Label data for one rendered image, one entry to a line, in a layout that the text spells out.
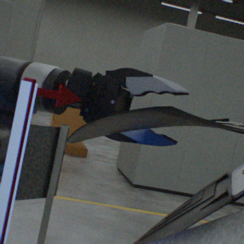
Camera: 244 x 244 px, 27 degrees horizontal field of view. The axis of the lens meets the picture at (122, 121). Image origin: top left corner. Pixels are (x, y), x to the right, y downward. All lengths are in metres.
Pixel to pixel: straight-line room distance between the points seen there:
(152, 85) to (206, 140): 6.32
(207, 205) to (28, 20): 4.24
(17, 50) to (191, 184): 3.30
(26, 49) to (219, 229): 4.33
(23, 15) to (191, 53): 2.76
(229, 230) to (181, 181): 6.34
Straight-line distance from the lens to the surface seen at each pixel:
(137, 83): 0.73
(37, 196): 2.81
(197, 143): 7.00
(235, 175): 0.85
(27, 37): 4.93
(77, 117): 8.75
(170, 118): 0.54
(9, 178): 0.53
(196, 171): 7.06
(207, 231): 0.69
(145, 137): 0.72
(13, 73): 0.80
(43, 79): 0.78
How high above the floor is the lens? 1.19
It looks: 3 degrees down
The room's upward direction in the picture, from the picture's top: 12 degrees clockwise
